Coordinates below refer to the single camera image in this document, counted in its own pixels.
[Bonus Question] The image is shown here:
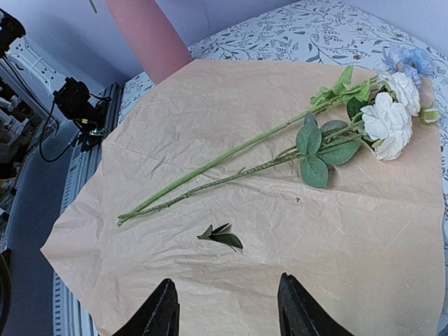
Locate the floral patterned table mat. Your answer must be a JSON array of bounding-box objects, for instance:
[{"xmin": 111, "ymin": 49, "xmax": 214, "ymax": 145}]
[{"xmin": 117, "ymin": 0, "xmax": 448, "ymax": 225}]

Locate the pink cylindrical vase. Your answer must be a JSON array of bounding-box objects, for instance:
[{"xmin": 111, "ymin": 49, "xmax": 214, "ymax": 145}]
[{"xmin": 105, "ymin": 0, "xmax": 193, "ymax": 84}]

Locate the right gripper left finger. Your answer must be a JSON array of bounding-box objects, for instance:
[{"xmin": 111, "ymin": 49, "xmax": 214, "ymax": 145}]
[{"xmin": 117, "ymin": 279, "xmax": 180, "ymax": 336}]

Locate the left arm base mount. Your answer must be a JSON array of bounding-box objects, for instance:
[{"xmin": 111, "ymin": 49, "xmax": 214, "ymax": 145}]
[{"xmin": 53, "ymin": 78, "xmax": 111, "ymax": 152}]

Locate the loose dark green leaf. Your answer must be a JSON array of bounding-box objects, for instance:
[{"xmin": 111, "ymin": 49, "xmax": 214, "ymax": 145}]
[{"xmin": 197, "ymin": 223, "xmax": 244, "ymax": 251}]

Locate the aluminium front rail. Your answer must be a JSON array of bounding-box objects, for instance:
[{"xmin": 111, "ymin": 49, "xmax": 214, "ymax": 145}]
[{"xmin": 42, "ymin": 83, "xmax": 123, "ymax": 335}]

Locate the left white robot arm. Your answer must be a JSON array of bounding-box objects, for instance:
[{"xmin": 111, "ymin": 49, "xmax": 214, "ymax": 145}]
[{"xmin": 1, "ymin": 10, "xmax": 68, "ymax": 113}]

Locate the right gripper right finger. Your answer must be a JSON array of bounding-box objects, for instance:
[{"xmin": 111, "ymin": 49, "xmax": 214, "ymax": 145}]
[{"xmin": 277, "ymin": 273, "xmax": 353, "ymax": 336}]

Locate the green paper bouquet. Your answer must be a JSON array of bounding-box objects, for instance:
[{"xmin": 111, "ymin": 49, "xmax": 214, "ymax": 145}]
[{"xmin": 40, "ymin": 59, "xmax": 445, "ymax": 336}]

